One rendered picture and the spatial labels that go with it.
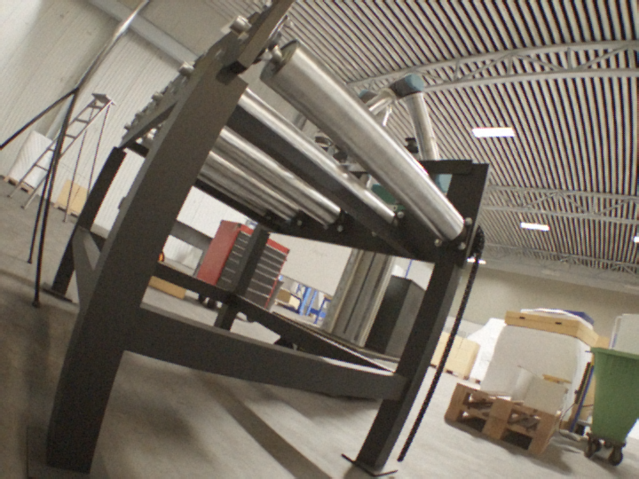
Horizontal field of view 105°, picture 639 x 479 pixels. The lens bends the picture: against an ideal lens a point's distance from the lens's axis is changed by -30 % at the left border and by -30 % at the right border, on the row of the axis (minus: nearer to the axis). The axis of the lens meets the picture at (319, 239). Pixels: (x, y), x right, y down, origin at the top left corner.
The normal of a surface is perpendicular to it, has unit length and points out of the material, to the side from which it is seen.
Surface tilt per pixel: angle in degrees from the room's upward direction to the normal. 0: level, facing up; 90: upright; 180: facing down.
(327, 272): 90
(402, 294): 90
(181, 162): 90
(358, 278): 90
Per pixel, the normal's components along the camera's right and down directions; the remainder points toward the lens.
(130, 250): 0.65, 0.12
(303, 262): 0.32, -0.06
